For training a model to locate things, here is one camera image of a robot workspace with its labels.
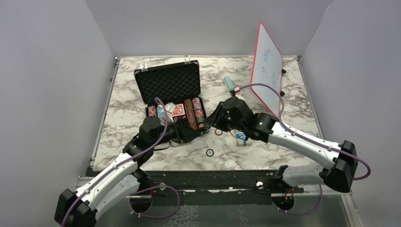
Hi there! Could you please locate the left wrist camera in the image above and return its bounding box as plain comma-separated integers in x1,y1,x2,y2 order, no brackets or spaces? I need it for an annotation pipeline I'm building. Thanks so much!
165,102,176,122

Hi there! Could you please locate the black poker case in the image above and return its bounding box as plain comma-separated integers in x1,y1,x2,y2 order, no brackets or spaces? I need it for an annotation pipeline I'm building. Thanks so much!
129,60,207,146

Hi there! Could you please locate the aluminium rail frame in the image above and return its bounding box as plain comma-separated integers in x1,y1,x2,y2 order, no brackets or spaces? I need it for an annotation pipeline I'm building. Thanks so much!
65,170,353,227

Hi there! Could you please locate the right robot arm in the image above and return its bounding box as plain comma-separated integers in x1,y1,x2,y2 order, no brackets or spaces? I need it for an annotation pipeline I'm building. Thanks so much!
204,96,358,193

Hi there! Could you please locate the orange chip row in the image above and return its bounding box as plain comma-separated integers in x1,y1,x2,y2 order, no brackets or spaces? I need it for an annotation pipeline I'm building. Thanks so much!
184,99,198,130

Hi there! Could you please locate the blue boxed card deck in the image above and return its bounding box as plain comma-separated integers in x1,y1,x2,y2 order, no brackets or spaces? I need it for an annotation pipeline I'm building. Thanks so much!
235,132,253,147

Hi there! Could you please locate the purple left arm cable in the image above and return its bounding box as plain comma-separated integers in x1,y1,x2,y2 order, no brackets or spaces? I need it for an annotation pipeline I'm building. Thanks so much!
61,97,181,227

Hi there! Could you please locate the red playing card deck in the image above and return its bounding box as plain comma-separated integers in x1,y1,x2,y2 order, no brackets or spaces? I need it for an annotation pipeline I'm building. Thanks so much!
172,104,185,117

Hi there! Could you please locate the purple red chip row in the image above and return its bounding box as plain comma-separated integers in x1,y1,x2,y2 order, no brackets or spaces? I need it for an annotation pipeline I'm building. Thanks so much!
192,97,205,129

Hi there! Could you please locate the pink framed whiteboard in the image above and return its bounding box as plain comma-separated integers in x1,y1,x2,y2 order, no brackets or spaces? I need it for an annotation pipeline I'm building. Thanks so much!
250,23,283,116

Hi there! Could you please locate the light blue eraser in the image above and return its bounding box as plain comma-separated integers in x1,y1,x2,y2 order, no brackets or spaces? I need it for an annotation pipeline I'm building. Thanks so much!
223,76,235,92

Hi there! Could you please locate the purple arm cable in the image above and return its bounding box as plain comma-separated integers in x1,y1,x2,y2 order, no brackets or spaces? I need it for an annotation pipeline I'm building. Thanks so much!
233,83,372,216
61,97,181,227

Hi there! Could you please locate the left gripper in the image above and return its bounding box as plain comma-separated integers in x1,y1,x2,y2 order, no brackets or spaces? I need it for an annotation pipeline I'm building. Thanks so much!
150,116,201,147

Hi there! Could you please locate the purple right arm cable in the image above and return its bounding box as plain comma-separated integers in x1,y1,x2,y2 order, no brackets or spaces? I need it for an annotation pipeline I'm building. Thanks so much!
233,83,372,216

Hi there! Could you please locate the blue fifty chip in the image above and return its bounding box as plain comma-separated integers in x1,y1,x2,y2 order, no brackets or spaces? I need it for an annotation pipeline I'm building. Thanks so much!
205,149,215,157

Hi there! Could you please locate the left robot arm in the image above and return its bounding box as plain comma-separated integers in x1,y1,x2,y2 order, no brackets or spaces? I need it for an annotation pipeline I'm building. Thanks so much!
54,116,203,227

